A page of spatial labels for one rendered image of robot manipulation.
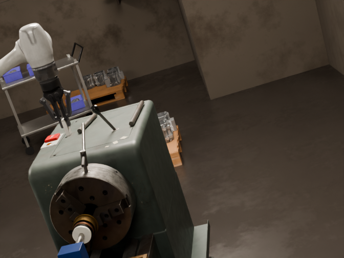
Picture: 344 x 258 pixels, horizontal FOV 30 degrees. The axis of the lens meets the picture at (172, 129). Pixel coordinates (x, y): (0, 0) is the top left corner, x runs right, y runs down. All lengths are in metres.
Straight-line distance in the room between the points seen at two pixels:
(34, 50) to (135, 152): 0.54
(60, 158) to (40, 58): 0.45
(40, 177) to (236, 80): 4.65
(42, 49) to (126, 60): 6.68
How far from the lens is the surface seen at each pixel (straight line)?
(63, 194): 2.38
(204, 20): 6.84
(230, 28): 6.89
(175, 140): 5.73
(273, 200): 4.49
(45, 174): 2.58
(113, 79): 8.42
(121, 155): 2.48
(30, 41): 2.38
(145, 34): 8.96
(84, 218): 2.32
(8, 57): 2.56
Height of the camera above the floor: 2.04
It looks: 18 degrees down
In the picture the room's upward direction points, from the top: 18 degrees counter-clockwise
